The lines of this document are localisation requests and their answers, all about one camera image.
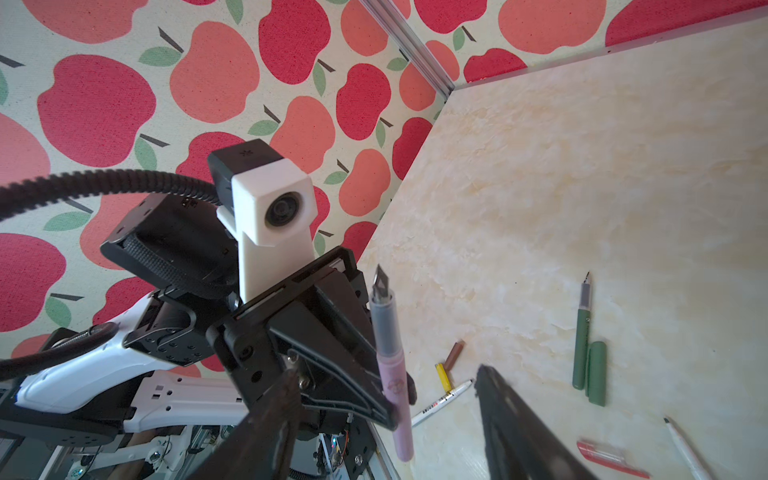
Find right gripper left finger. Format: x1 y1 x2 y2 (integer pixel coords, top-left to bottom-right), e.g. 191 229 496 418
189 370 302 480

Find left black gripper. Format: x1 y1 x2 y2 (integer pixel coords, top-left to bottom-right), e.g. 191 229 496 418
206 247 396 479

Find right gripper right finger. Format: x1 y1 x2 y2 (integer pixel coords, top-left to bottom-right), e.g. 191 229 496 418
475 365 595 479

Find pink pen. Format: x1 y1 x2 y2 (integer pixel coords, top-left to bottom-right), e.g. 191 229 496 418
369 265 414 462

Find red clear pen cap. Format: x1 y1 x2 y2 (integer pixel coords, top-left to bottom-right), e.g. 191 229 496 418
576 440 651 479

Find green pen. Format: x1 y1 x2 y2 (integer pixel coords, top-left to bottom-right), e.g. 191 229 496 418
572 272 592 390

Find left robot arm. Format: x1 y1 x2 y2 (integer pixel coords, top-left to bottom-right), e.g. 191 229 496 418
1 191 410 479

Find white pen yellow end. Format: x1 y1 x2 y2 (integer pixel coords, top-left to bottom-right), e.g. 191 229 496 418
411 379 475 427

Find green pen cap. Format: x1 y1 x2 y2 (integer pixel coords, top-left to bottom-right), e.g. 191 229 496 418
585 341 608 407

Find yellow pen cap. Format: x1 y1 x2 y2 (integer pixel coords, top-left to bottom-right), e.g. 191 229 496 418
435 363 453 393

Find brown pen cap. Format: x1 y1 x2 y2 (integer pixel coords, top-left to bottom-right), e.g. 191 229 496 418
443 340 465 372

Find white pen brown end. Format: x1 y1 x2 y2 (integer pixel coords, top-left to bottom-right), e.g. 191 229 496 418
663 417 713 480

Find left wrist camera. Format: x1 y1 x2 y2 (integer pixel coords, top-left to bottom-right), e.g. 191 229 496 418
208 140 318 303

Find left aluminium frame post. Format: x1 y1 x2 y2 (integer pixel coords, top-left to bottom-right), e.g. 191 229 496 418
361 0 455 99

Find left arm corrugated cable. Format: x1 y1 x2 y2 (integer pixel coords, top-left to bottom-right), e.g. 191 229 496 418
0 169 220 223

